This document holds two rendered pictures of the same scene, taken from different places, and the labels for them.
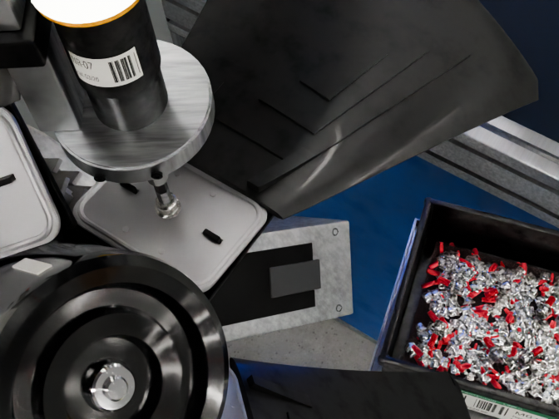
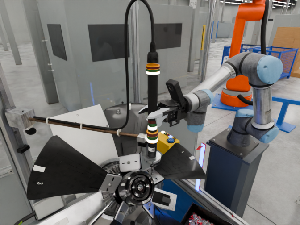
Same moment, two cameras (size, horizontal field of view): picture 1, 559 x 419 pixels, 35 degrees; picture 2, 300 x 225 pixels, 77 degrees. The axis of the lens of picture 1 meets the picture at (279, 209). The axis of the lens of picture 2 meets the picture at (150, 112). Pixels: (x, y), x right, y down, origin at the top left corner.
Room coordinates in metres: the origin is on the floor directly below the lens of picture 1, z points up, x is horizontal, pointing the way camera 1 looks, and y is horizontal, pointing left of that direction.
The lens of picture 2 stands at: (-0.36, -0.05, 1.76)
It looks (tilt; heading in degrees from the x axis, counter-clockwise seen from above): 26 degrees down; 11
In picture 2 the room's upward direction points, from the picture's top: straight up
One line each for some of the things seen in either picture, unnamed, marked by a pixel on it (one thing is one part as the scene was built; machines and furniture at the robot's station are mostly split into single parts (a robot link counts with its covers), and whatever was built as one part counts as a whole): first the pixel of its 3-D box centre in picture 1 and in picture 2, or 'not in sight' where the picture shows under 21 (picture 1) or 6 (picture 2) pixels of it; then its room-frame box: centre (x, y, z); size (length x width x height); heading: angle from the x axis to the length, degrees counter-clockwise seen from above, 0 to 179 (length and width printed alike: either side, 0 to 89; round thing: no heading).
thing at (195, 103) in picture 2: not in sight; (187, 102); (0.38, -0.06, 1.46); 0.08 x 0.05 x 0.08; 50
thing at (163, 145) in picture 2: not in sight; (165, 144); (0.70, 0.05, 1.02); 0.16 x 0.10 x 0.11; 50
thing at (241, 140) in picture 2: not in sight; (239, 134); (0.84, -0.44, 1.07); 0.15 x 0.15 x 0.10
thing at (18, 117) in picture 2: not in sight; (20, 117); (0.29, 0.68, 1.37); 0.10 x 0.07 x 0.09; 85
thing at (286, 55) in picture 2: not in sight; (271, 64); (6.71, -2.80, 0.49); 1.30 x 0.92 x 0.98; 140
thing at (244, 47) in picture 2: not in sight; (241, 59); (7.33, -1.98, 0.49); 1.27 x 0.88 x 0.98; 140
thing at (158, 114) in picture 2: not in sight; (158, 119); (0.22, 0.03, 1.46); 0.09 x 0.03 x 0.06; 150
